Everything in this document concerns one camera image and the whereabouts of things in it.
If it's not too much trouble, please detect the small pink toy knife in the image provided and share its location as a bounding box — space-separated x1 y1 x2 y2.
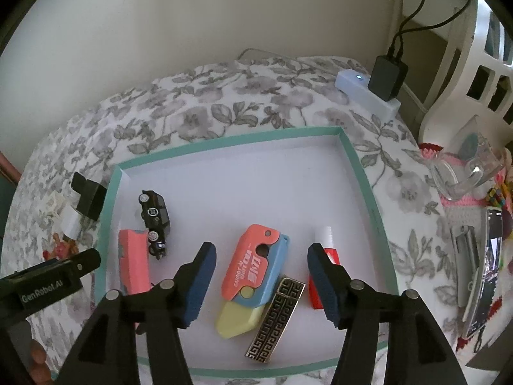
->
118 229 151 295

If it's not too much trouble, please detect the black toy car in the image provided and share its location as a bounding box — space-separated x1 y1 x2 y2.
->
138 190 171 260

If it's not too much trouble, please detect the gold black patterned lighter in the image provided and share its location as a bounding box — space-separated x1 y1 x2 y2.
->
245 276 306 363

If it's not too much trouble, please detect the red white small bottle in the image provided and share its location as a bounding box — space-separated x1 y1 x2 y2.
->
307 225 342 311

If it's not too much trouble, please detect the person hand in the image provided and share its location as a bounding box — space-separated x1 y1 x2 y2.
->
29 340 53 385

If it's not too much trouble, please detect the brown pink puppy figurine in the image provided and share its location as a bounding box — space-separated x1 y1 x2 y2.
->
43 233 79 261

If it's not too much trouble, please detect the white charger cube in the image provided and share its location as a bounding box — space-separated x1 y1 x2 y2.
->
60 204 83 240

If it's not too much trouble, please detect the black power adapter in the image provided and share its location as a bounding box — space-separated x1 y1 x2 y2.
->
71 172 107 222

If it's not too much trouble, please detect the silver nail clipper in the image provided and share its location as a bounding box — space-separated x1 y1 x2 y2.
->
450 225 479 308

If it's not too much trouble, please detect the grey floral bedspread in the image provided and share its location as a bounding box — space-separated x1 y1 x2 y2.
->
0 56 466 385

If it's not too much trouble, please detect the teal rimmed white tray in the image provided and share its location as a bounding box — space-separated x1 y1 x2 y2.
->
94 127 398 379

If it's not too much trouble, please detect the clear glass cup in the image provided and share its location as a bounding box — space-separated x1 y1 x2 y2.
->
429 115 504 201

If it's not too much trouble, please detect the white power strip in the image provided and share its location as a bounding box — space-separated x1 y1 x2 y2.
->
335 70 401 122

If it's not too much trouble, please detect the white wooden chair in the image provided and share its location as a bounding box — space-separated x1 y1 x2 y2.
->
392 0 512 147

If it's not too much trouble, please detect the black plugged charger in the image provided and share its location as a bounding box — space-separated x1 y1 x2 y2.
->
368 56 409 102

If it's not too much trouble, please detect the white plastic clip frame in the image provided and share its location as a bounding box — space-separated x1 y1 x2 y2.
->
44 191 66 218

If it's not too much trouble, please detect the black charger cable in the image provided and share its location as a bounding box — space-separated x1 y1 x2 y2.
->
386 0 474 61

